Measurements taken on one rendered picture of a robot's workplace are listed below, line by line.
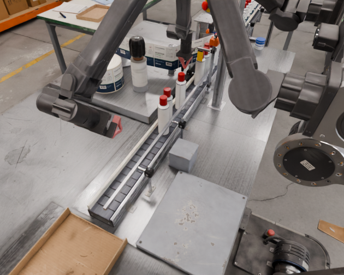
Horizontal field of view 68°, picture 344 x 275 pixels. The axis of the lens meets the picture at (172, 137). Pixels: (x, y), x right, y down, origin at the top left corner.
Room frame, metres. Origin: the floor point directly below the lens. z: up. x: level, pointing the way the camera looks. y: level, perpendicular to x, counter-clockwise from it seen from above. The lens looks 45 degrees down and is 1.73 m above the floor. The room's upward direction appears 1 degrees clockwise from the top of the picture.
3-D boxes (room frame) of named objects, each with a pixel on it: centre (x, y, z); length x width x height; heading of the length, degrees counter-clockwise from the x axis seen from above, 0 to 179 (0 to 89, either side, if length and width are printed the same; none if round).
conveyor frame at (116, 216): (1.19, -0.10, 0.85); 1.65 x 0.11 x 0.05; 155
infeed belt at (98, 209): (1.19, -0.10, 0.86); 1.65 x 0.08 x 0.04; 155
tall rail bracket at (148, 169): (0.60, 0.10, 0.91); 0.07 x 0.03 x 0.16; 65
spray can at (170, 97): (0.95, 0.03, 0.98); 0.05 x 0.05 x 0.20
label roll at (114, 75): (1.28, 0.39, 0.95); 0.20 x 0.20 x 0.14
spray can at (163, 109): (0.89, 0.04, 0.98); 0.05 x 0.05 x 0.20
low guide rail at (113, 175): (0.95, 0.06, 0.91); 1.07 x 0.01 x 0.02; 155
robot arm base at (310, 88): (0.40, -0.24, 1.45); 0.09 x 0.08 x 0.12; 154
